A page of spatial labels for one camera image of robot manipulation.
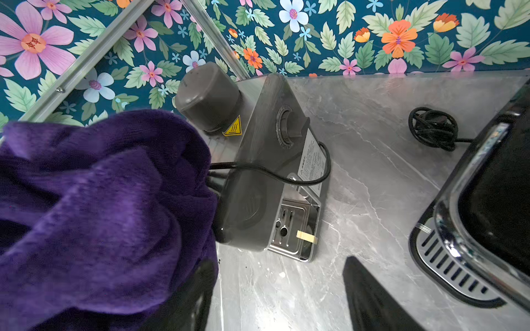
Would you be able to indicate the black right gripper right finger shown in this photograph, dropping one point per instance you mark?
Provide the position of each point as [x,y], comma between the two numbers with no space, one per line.
[371,307]

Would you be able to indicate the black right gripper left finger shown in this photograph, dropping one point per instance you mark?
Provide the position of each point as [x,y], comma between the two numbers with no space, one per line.
[188,308]

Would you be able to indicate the purple microfiber cloth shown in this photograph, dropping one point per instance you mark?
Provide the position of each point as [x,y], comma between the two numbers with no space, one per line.
[100,225]

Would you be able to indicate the silver espresso coffee machine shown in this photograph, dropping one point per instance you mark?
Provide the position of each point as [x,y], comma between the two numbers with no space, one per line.
[268,169]

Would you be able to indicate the black capsule coffee machine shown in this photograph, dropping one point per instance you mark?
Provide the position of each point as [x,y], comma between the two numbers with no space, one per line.
[473,239]

